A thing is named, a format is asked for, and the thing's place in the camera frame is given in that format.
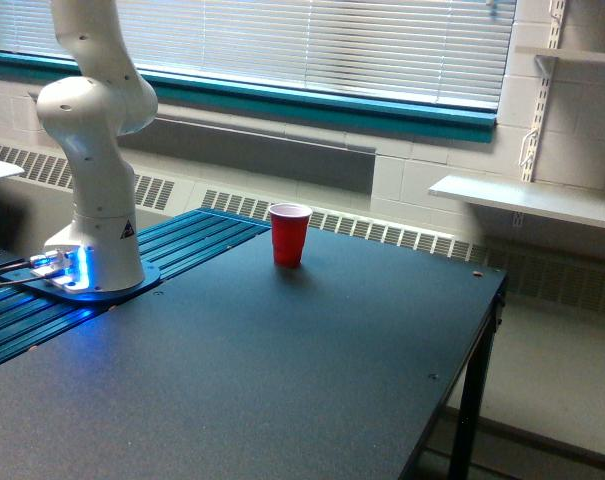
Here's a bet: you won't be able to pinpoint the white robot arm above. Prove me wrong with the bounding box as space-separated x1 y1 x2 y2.
36 1 158 294

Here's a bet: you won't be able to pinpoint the red plastic cup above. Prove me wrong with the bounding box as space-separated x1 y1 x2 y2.
268 203 312 268

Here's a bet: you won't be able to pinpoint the teal window sill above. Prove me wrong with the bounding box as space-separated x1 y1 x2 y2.
0 49 498 144

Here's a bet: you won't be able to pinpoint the white window blinds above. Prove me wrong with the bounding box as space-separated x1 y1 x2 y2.
0 0 518 112

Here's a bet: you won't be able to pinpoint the baseboard radiator heater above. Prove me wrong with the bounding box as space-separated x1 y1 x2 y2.
0 140 605 316

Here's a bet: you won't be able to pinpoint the black table leg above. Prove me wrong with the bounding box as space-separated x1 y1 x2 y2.
447 280 507 479

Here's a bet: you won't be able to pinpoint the blue robot mounting plate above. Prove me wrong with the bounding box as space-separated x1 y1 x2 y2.
0 261 161 305

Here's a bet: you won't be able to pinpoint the white lower wall shelf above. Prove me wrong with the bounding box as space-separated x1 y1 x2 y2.
428 174 605 229

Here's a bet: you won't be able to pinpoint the white wall shelf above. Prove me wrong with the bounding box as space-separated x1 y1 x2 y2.
516 46 605 64
428 174 605 229

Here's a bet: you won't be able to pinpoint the black cables at base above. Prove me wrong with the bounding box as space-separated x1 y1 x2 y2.
0 255 38 287

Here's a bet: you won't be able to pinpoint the white upper wall shelf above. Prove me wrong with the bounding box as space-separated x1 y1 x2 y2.
516 46 605 64

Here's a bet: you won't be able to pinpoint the white shelf bracket rail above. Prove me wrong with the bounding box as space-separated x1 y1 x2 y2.
518 0 566 183

